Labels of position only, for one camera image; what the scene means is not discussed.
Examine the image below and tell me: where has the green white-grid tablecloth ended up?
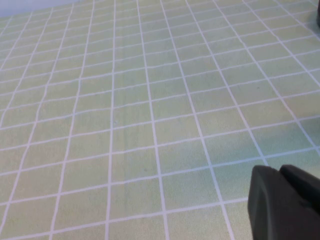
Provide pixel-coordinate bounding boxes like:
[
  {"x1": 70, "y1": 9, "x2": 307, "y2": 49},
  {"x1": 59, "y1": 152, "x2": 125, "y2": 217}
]
[{"x1": 0, "y1": 0, "x2": 320, "y2": 240}]

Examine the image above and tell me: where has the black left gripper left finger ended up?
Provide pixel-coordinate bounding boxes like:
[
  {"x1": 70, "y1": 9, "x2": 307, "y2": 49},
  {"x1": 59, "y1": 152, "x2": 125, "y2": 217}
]
[{"x1": 247, "y1": 164, "x2": 320, "y2": 240}]

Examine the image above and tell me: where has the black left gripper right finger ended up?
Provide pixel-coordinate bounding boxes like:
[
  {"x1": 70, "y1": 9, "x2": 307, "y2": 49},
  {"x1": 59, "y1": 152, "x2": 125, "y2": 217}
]
[{"x1": 278, "y1": 164, "x2": 320, "y2": 215}]

